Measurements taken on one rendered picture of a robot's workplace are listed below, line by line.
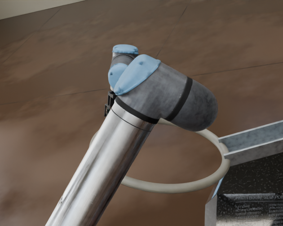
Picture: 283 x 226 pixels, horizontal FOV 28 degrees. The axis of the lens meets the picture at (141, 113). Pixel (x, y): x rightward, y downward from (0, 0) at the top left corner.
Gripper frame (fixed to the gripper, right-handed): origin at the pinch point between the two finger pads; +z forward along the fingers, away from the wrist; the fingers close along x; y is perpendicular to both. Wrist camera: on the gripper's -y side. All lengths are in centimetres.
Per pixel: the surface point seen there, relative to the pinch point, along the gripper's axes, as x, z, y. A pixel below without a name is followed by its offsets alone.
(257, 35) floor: -226, 70, -301
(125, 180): 34.7, -7.0, 21.1
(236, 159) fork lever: 41.1, -7.6, -19.2
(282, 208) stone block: 47, 17, -43
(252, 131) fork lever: 35.2, -12.9, -31.0
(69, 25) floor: -542, 154, -251
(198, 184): 46.8, -7.5, 1.8
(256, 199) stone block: 37, 18, -38
